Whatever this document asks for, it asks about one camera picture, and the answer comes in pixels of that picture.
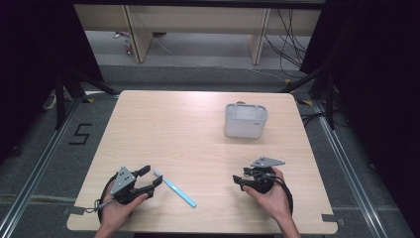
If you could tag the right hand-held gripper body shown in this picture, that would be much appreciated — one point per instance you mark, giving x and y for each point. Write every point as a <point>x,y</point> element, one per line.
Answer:
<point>263,180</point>

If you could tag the small red floor item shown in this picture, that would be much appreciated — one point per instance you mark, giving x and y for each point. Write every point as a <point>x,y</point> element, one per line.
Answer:
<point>127,48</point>

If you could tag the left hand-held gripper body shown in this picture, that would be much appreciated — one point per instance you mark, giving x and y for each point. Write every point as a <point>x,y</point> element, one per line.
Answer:
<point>123,181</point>

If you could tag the black metal stand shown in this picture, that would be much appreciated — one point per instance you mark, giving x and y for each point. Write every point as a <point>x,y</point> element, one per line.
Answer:
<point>67,91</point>
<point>322,87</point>

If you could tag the grey tape piece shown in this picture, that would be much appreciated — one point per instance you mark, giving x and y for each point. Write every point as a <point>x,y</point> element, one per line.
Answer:
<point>74,210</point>
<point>330,218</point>

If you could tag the dark curtain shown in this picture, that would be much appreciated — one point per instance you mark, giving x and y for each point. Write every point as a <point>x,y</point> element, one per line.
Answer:
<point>36,66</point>
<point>379,99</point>

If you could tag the person's left hand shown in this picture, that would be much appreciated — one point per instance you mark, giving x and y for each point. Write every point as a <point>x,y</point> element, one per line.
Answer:
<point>115,213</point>

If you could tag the white square cup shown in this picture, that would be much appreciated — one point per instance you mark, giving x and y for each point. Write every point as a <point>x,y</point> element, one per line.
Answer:
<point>245,120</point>

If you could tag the light blue toothbrush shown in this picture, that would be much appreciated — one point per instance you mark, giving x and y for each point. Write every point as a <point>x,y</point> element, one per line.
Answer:
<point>176,190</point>

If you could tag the person's right hand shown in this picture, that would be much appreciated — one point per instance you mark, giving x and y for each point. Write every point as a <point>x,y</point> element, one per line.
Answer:
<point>272,201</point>

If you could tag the metal floor rail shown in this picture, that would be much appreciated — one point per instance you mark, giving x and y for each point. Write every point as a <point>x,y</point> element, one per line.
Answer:
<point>350,172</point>
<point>38,167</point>

